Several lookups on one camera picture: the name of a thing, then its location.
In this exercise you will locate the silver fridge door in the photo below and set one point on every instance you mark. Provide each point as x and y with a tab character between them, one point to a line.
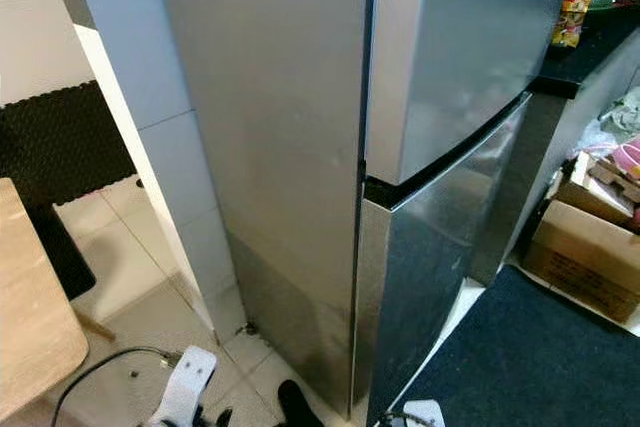
420	297

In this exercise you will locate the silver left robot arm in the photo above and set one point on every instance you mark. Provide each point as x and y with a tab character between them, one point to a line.
165	423

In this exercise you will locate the light wooden dining table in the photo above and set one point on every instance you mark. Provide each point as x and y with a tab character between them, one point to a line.
35	327

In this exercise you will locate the silver refrigerator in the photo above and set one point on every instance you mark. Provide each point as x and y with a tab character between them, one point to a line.
260	147

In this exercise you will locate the printed brown cardboard box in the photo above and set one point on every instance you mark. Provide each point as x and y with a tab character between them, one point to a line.
580	257

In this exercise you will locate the silver upper freezer door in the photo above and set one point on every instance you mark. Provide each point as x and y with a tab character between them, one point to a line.
460	47

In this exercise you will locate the open cardboard box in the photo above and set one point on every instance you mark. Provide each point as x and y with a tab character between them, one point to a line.
600	192

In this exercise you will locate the black kitchen countertop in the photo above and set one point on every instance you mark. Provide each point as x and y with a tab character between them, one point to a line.
590	57

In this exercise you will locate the yellow red snack packet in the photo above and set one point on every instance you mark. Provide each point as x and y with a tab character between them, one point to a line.
575	7

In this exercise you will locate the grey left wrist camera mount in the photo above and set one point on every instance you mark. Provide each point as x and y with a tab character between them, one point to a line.
190	382

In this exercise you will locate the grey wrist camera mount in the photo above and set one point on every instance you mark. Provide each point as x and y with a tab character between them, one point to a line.
190	382
423	414

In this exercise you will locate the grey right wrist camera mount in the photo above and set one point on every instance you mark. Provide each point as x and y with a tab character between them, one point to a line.
423	414

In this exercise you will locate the black foam wall mat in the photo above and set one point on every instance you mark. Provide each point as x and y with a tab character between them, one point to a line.
70	142

